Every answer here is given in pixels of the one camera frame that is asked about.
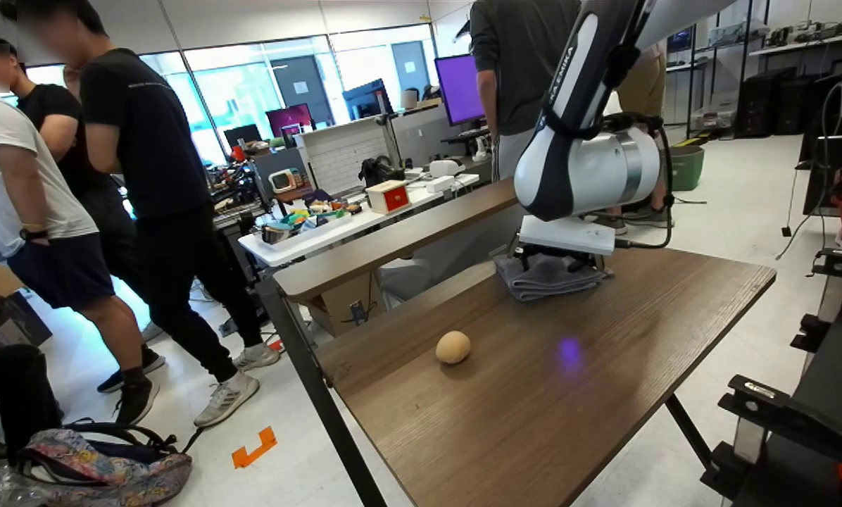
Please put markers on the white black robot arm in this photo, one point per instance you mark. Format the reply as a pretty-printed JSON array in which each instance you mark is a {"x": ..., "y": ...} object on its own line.
[{"x": 597, "y": 171}]

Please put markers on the dark tablet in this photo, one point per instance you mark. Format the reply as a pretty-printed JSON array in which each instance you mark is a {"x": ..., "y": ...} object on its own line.
[{"x": 33, "y": 325}]

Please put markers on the colourful toy pile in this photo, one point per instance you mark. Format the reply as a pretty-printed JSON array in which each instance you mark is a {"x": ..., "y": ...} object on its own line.
[{"x": 309, "y": 219}]

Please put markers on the long wooden table black legs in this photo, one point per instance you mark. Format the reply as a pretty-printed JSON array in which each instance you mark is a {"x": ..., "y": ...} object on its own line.
[{"x": 392, "y": 240}]

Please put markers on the person in white shirt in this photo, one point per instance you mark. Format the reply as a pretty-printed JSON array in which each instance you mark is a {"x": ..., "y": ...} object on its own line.
[{"x": 27, "y": 178}]

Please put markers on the black bag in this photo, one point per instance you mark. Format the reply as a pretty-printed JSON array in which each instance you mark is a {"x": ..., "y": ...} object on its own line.
[{"x": 378, "y": 171}]

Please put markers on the seated person black trousers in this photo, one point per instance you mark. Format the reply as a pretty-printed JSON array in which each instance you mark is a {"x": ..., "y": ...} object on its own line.
[{"x": 13, "y": 384}]

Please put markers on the orange box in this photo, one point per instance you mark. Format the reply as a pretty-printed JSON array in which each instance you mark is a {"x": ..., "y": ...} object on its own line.
[{"x": 392, "y": 198}]

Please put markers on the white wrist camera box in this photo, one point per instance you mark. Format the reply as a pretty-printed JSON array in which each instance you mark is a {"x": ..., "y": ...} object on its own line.
[{"x": 565, "y": 236}]

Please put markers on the white work table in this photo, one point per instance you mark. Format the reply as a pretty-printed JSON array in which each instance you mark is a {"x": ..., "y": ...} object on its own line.
[{"x": 288, "y": 247}]

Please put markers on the person in grey trousers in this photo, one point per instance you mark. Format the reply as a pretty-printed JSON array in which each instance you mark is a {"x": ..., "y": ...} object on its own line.
[{"x": 520, "y": 67}]

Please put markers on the small beige device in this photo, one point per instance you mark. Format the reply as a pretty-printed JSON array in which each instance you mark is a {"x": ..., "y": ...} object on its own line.
[{"x": 282, "y": 182}]

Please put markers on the cardboard box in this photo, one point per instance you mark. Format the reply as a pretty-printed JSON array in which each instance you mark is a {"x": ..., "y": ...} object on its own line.
[{"x": 345, "y": 301}]

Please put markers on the person black shirt white sneakers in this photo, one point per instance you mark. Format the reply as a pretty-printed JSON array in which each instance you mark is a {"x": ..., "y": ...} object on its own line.
[{"x": 148, "y": 143}]

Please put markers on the tan wooden ball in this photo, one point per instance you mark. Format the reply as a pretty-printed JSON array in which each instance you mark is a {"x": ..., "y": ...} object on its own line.
[{"x": 455, "y": 349}]

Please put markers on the white partition panel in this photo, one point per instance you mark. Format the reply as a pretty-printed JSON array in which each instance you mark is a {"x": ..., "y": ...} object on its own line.
[{"x": 345, "y": 157}]

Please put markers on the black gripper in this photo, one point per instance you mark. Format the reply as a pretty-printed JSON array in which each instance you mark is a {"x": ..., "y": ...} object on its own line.
[{"x": 571, "y": 263}]

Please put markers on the small dark monitor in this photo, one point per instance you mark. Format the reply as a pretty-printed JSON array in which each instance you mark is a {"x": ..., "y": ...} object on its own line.
[{"x": 243, "y": 136}]

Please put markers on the green basket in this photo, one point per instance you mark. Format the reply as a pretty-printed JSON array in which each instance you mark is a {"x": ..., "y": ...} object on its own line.
[{"x": 689, "y": 171}]

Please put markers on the colourful patterned backpack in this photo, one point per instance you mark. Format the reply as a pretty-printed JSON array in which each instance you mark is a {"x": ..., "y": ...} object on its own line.
[{"x": 92, "y": 474}]

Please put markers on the person in khaki trousers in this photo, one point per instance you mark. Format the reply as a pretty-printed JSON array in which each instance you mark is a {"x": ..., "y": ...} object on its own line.
[{"x": 645, "y": 85}]

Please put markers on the metal storage shelf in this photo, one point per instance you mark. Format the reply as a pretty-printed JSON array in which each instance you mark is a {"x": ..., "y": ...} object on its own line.
[{"x": 796, "y": 43}]

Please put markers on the purple lit monitor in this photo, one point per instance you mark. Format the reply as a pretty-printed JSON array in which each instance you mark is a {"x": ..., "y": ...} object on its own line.
[{"x": 459, "y": 88}]

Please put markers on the dark blue monitor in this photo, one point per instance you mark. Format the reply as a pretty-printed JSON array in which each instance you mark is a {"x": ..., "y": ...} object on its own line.
[{"x": 367, "y": 101}]

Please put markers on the magenta lit monitor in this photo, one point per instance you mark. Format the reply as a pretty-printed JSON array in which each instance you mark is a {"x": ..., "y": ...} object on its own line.
[{"x": 292, "y": 119}]

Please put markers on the black storage case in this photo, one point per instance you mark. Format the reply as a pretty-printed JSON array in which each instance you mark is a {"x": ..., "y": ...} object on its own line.
[{"x": 768, "y": 108}]

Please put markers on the person in black shirt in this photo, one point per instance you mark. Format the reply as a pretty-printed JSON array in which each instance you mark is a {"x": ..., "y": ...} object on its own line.
[{"x": 54, "y": 108}]

